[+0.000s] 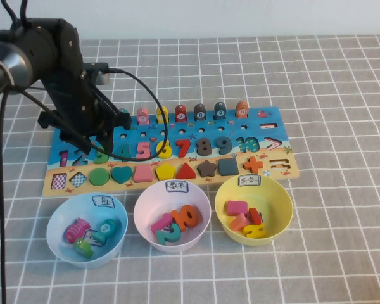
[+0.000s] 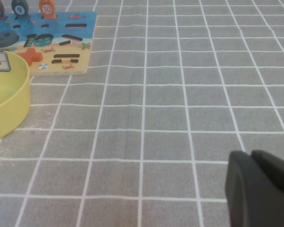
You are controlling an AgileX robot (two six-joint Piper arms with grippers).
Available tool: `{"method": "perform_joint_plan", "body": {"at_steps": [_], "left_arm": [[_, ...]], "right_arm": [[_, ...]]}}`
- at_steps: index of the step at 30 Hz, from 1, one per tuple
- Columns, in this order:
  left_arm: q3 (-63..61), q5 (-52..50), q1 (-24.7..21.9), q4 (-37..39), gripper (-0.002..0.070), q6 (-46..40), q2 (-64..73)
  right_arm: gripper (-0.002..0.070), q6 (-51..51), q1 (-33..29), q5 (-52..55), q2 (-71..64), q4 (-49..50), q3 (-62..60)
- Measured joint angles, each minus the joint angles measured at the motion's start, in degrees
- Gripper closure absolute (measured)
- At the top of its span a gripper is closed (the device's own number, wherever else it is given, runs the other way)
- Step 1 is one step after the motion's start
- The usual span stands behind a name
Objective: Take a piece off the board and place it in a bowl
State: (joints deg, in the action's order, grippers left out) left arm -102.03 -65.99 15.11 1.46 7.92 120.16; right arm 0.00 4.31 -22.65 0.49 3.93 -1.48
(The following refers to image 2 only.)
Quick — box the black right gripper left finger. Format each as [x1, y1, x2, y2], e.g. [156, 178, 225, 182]
[224, 150, 284, 227]

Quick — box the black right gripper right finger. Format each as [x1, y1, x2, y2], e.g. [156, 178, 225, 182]
[251, 149, 284, 200]

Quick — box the blue wooden number puzzle board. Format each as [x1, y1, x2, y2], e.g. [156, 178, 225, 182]
[0, 11, 98, 77]

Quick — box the yellow plastic bowl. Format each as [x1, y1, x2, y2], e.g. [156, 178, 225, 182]
[0, 50, 31, 144]

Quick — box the orange wooden plus piece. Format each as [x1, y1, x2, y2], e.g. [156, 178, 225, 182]
[16, 48, 44, 67]

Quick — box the grey white-grid tablecloth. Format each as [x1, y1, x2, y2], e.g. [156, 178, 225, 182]
[0, 0, 284, 227]

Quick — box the orange wooden fish numbered ten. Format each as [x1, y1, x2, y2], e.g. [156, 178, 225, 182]
[38, 0, 57, 19]

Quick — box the dark blue wooden number nine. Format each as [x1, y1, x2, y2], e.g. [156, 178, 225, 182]
[0, 30, 20, 48]

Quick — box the dark blue fish numbered nine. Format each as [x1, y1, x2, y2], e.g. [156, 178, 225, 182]
[10, 0, 30, 21]

